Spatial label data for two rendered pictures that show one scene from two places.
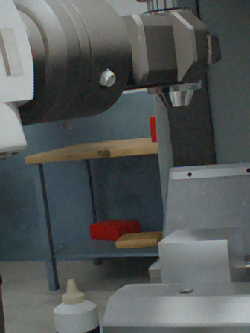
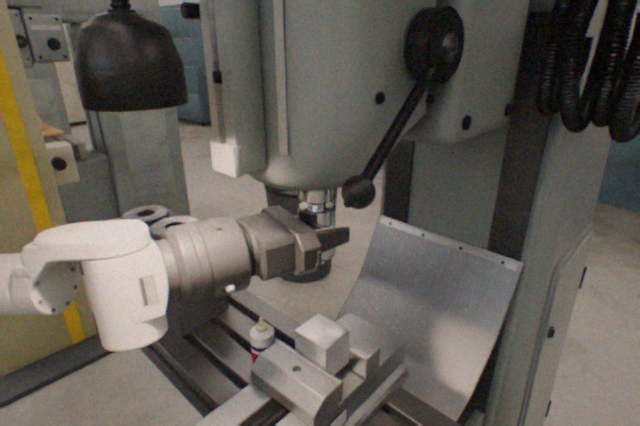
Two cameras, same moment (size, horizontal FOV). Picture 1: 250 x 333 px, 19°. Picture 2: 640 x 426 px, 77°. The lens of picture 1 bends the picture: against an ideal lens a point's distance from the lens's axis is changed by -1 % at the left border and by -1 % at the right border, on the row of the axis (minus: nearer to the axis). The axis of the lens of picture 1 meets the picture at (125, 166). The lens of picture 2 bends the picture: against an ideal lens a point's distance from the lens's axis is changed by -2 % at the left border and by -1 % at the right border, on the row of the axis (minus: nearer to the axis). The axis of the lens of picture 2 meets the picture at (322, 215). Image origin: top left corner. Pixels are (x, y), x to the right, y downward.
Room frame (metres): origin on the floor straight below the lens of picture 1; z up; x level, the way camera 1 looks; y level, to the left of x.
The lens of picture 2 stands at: (0.17, -0.21, 1.46)
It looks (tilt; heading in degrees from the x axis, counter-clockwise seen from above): 23 degrees down; 19
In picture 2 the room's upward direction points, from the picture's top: straight up
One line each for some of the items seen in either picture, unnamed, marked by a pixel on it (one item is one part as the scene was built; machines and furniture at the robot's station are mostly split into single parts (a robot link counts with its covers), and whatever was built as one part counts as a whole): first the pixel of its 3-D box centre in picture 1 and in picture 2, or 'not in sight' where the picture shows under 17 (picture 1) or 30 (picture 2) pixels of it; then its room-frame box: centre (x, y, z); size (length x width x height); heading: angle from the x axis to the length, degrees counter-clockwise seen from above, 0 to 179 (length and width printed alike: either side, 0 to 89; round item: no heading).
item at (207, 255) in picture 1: (204, 268); (322, 346); (0.62, -0.06, 1.05); 0.06 x 0.05 x 0.06; 67
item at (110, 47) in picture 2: not in sight; (129, 58); (0.42, 0.02, 1.45); 0.07 x 0.07 x 0.06
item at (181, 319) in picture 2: not in sight; (167, 263); (0.76, 0.33, 1.03); 0.22 x 0.12 x 0.20; 72
